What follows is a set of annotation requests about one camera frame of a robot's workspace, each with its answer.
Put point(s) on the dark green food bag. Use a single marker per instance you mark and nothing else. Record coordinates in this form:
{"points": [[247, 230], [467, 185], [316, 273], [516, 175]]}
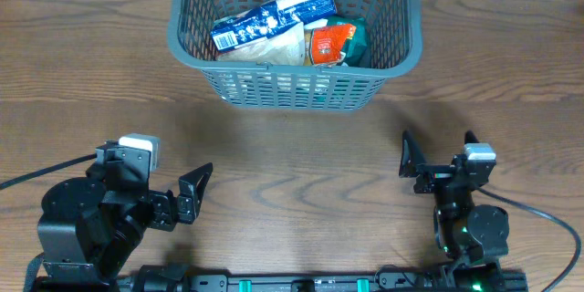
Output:
{"points": [[356, 47]]}

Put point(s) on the grey plastic lattice basket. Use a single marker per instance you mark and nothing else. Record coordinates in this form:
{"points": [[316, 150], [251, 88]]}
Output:
{"points": [[395, 47]]}

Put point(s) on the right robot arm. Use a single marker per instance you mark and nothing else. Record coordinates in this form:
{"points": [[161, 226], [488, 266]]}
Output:
{"points": [[473, 236]]}

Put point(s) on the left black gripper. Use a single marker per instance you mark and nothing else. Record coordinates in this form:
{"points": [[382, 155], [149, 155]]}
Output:
{"points": [[169, 210]]}

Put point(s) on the orange spaghetti packet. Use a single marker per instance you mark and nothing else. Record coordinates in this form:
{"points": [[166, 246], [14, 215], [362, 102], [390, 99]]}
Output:
{"points": [[325, 46]]}

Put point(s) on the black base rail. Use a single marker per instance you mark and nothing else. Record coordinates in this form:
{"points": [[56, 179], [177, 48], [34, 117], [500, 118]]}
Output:
{"points": [[387, 278]]}

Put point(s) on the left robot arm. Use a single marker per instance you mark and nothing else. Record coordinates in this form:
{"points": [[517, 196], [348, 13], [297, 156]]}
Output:
{"points": [[90, 225]]}

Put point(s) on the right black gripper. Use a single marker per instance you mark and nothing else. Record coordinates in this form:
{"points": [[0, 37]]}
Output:
{"points": [[440, 175]]}

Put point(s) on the multicolour tissue pack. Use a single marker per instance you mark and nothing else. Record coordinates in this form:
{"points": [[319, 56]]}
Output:
{"points": [[268, 20]]}

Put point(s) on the beige paper pouch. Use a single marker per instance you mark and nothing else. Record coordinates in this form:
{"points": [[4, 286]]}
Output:
{"points": [[287, 49]]}

